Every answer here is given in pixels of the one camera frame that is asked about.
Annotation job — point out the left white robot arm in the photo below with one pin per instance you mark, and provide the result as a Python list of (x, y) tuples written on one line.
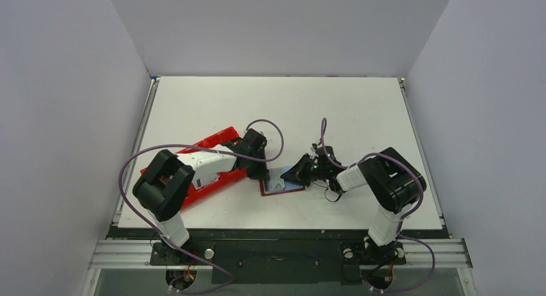
[(165, 183)]

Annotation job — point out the red leather card holder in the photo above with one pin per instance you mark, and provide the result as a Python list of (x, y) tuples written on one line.
[(276, 173)]

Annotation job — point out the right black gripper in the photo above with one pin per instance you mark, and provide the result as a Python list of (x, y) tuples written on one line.
[(304, 169)]

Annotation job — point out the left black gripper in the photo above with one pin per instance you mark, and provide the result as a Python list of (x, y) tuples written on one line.
[(257, 166)]

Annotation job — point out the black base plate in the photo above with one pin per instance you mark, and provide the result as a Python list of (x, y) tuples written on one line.
[(272, 256)]

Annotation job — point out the aluminium frame rail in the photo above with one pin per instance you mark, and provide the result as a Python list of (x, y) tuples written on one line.
[(124, 254)]

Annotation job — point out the white VIP credit card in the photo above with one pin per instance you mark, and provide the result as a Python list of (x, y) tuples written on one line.
[(273, 186)]

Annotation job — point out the red plastic tray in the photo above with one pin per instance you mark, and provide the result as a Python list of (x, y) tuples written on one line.
[(206, 163)]

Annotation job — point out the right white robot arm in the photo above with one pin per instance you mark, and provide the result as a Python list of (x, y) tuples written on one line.
[(394, 182)]

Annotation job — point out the silver credit card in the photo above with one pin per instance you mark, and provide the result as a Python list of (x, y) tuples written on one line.
[(205, 181)]

